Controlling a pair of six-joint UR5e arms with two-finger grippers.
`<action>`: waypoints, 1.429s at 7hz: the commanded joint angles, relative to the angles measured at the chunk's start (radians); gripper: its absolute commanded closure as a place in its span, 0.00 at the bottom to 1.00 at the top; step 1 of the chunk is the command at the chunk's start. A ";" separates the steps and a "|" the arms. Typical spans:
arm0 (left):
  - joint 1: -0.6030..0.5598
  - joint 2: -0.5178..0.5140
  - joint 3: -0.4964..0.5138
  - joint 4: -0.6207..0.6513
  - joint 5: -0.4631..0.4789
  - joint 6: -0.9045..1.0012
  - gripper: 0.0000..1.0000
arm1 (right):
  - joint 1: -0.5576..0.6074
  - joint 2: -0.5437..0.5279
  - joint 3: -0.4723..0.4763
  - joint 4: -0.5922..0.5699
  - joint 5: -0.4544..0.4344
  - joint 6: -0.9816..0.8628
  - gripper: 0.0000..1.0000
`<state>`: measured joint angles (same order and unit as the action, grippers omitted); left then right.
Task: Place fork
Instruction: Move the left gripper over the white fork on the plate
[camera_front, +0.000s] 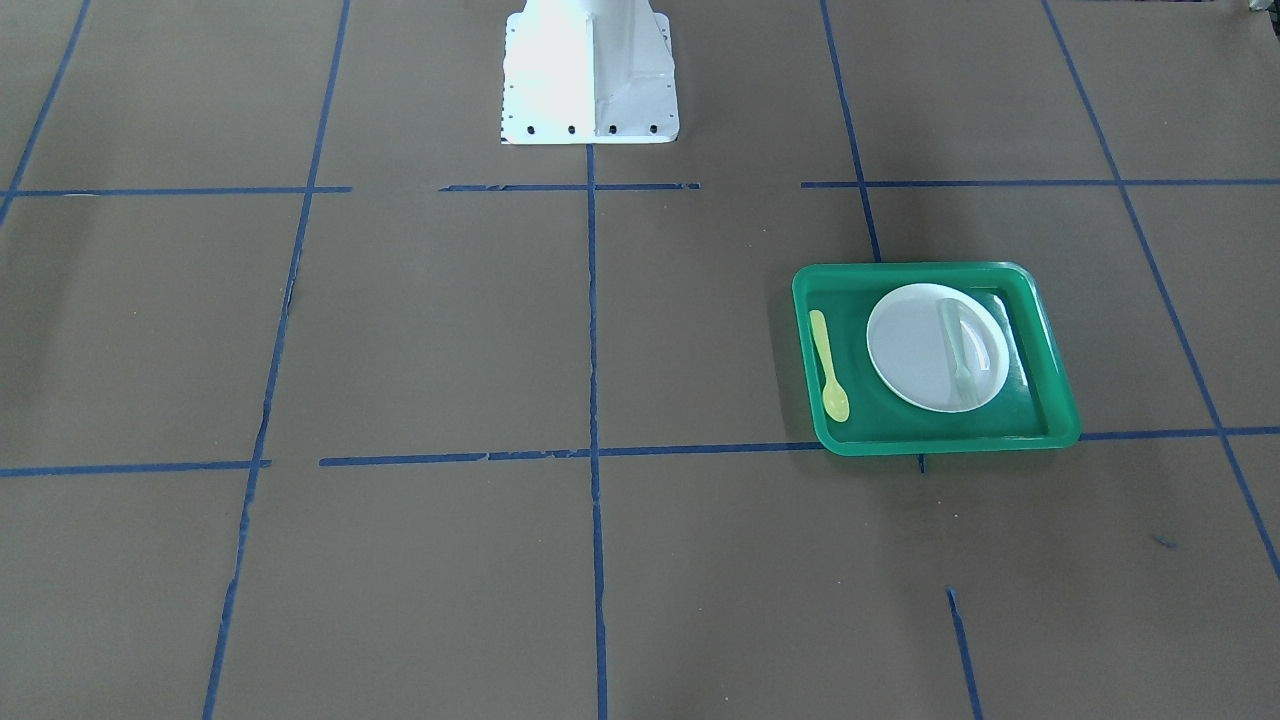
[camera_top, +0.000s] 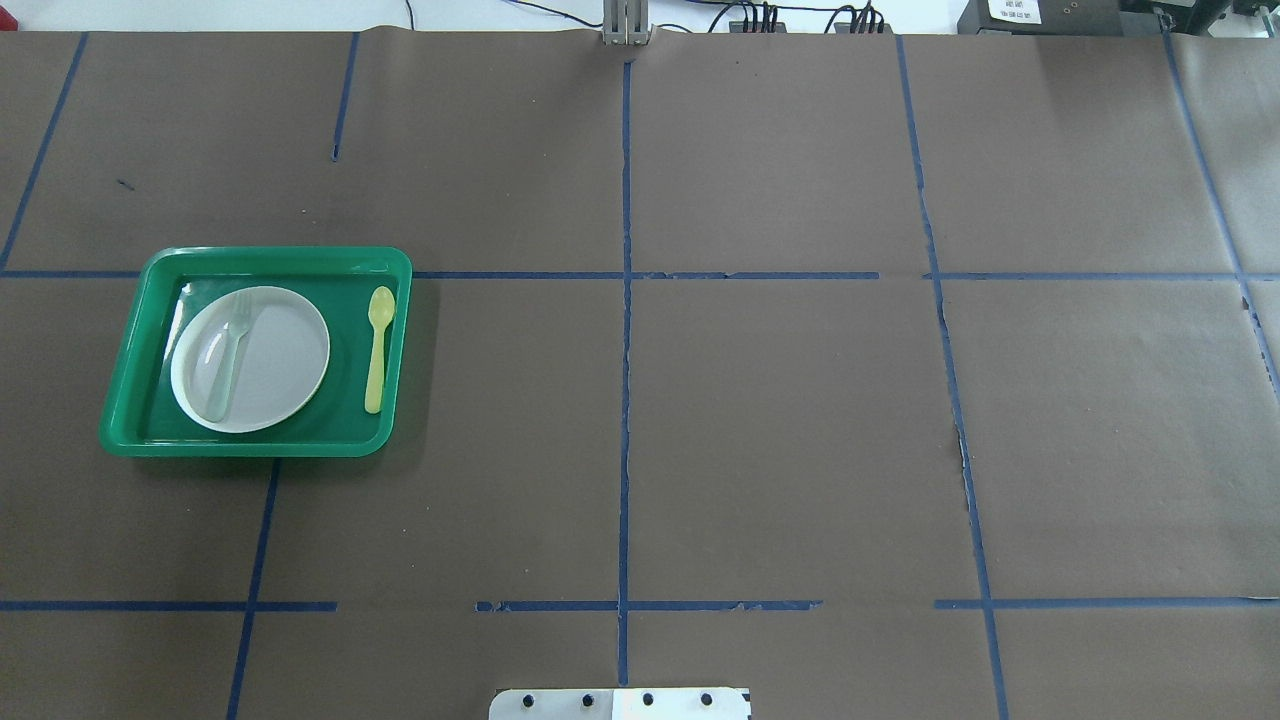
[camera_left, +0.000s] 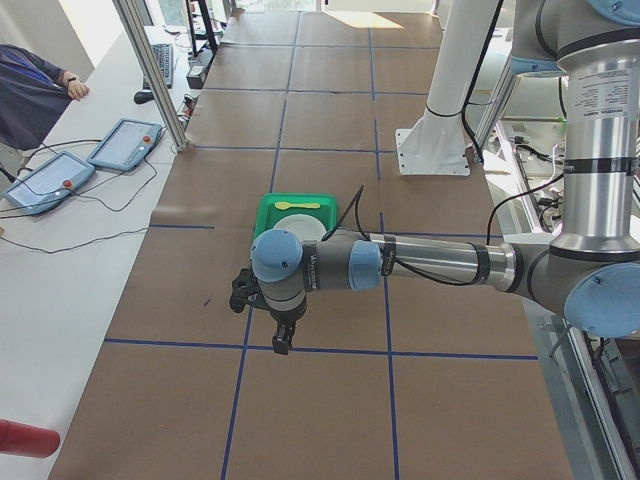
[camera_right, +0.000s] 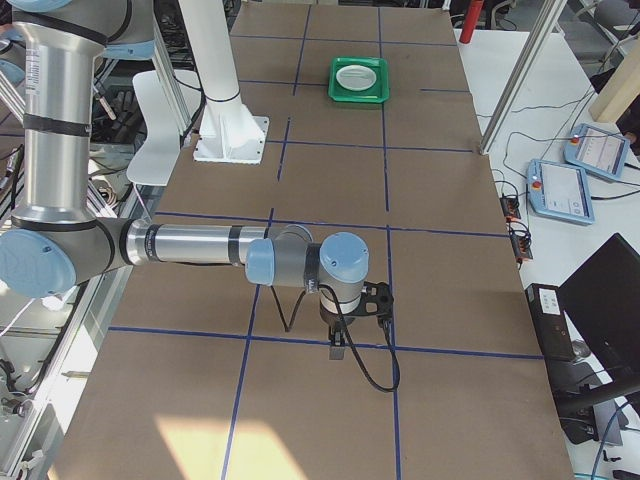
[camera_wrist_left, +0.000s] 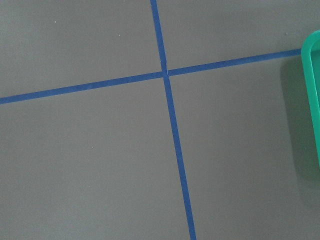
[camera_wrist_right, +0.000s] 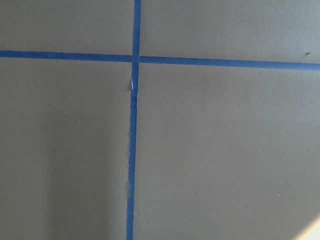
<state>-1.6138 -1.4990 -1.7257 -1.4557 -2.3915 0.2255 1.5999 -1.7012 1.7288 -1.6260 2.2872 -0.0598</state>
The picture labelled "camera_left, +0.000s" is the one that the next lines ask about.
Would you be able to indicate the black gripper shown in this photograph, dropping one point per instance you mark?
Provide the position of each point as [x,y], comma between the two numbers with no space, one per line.
[284,319]

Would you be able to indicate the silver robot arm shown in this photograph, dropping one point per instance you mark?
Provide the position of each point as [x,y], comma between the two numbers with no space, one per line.
[588,274]

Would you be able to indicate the bystander hand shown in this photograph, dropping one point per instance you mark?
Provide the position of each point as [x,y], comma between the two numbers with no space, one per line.
[77,89]

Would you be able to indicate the white round plate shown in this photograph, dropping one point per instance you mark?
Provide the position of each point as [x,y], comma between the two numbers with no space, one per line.
[303,226]

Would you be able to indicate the green plastic tray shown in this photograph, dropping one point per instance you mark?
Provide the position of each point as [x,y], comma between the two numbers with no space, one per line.
[268,215]

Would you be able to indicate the yellow plastic spoon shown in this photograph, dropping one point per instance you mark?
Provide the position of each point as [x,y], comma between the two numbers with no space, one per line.
[283,205]

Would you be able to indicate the far blue teach pendant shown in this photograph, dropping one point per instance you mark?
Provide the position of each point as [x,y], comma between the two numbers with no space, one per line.
[126,145]

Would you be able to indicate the blue teach pendant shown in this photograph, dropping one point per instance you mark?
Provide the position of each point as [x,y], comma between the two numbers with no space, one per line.
[48,185]
[126,145]

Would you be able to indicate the near blue teach pendant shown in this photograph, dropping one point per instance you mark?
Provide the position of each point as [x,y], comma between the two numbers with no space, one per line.
[48,185]

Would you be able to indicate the red cylinder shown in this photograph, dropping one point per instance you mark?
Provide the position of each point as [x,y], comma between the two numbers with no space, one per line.
[27,440]

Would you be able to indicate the black computer mouse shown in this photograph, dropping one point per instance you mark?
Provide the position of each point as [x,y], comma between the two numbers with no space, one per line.
[143,96]

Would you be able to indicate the black keyboard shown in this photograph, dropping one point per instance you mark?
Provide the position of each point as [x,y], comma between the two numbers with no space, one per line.
[164,56]

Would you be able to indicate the bystander dark blue sleeve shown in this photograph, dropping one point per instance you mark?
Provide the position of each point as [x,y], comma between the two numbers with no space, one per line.
[31,101]

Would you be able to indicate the white central pedestal column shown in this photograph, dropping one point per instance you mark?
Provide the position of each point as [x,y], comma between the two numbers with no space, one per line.
[435,145]

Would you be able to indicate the aluminium frame post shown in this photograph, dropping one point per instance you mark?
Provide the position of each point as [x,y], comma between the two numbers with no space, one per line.
[133,26]

